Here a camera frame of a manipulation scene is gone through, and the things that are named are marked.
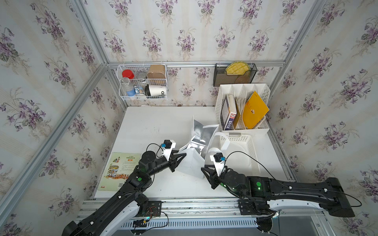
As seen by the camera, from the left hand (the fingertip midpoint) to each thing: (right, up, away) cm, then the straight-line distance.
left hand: (186, 156), depth 71 cm
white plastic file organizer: (+38, +39, +29) cm, 61 cm away
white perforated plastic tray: (+24, +3, -8) cm, 26 cm away
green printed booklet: (-41, -10, +17) cm, 45 cm away
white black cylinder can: (-19, +37, +22) cm, 47 cm away
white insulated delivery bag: (+4, -4, +3) cm, 6 cm away
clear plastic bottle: (-37, +37, +20) cm, 56 cm away
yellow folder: (+45, +25, +25) cm, 57 cm away
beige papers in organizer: (+33, +28, +20) cm, 48 cm away
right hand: (+8, -5, -4) cm, 10 cm away
